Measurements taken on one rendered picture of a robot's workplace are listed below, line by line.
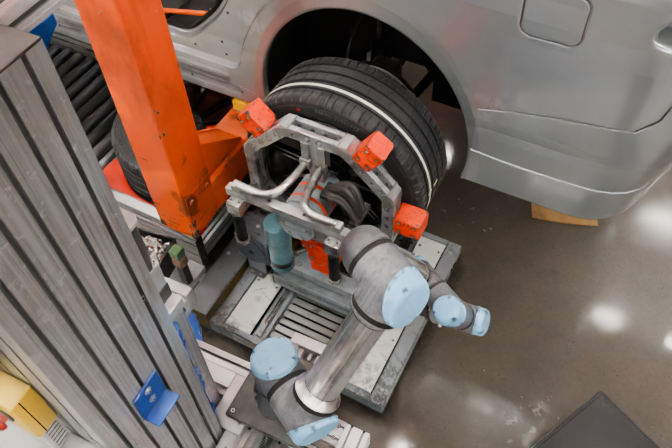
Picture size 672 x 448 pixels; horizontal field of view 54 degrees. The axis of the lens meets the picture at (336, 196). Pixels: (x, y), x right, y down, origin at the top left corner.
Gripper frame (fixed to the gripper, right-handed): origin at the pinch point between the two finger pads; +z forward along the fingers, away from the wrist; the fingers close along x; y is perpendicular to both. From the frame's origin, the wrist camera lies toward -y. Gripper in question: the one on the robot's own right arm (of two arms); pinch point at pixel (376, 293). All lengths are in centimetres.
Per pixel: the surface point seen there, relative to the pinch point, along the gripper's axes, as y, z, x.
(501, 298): -108, -2, -13
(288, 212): 20.4, 24.2, -15.9
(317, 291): -57, 58, 5
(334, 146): 20.0, 14.8, -37.7
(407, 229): -7.6, -0.8, -21.5
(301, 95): 23, 29, -51
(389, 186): 2.7, 3.5, -32.0
